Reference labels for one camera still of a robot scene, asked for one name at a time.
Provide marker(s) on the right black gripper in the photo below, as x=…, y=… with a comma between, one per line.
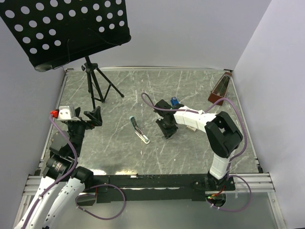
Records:
x=166, y=132

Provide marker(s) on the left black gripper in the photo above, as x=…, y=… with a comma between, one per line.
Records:
x=95, y=118

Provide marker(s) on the blue black stapler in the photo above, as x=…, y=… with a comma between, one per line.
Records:
x=175, y=103

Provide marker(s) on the light blue white stapler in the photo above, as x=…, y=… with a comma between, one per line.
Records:
x=138, y=131

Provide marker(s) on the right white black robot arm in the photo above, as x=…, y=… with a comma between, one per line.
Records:
x=181, y=140

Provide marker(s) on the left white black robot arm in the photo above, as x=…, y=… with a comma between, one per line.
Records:
x=62, y=179

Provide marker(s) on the small staple box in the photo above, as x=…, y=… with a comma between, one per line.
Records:
x=191, y=128

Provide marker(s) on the brown wooden metronome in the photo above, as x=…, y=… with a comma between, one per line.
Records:
x=221, y=88

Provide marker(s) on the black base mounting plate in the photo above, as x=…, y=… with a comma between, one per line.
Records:
x=195, y=187

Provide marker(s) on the black music stand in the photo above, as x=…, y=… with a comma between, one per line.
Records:
x=54, y=33

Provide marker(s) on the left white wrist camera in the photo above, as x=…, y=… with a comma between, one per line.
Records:
x=64, y=113

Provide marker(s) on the aluminium frame rail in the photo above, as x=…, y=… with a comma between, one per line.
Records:
x=258, y=182

